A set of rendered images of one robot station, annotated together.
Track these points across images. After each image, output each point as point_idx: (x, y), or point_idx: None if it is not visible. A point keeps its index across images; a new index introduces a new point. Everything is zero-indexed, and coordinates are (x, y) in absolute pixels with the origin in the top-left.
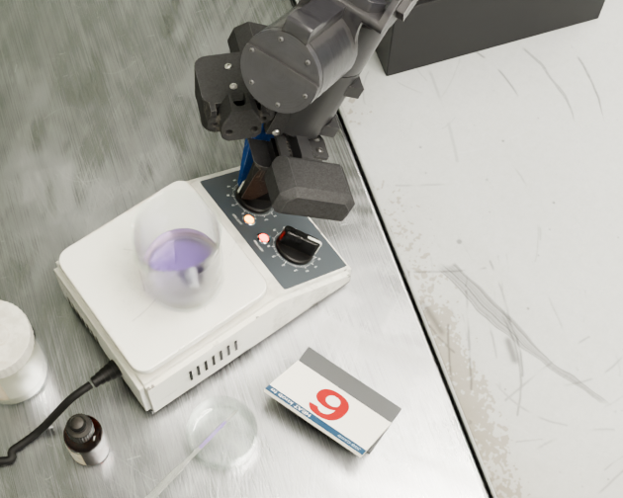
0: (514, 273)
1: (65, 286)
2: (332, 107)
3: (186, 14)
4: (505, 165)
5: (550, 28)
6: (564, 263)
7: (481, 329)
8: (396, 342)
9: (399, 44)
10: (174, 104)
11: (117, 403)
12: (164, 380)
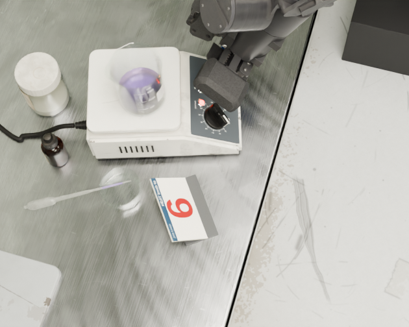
0: (332, 204)
1: None
2: (260, 48)
3: None
4: (371, 145)
5: None
6: (363, 215)
7: (291, 221)
8: (241, 200)
9: (351, 43)
10: None
11: (85, 144)
12: (101, 143)
